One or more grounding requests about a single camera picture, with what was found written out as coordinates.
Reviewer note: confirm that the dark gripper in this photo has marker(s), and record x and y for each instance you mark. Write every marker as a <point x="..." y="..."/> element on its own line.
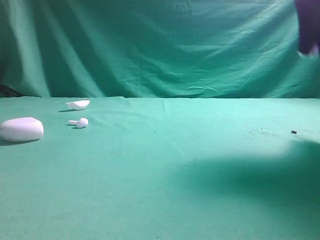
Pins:
<point x="308" y="15"/>

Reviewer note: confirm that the white bluetooth earbud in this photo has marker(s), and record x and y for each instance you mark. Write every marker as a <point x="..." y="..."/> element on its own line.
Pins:
<point x="313" y="53"/>

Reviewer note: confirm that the white earbud case lid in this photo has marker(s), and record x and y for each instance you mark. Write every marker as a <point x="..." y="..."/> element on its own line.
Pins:
<point x="78" y="105"/>

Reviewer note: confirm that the white earbud near case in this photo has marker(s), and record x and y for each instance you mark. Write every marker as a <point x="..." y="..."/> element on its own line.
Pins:
<point x="79" y="124"/>

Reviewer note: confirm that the white earbud case base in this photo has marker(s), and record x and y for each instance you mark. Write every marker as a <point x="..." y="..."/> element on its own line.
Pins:
<point x="22" y="129"/>

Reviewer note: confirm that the green table cloth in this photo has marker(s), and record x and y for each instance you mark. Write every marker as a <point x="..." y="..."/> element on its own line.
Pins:
<point x="163" y="169"/>

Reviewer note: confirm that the green backdrop cloth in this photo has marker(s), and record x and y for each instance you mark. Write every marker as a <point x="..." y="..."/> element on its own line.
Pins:
<point x="153" y="49"/>

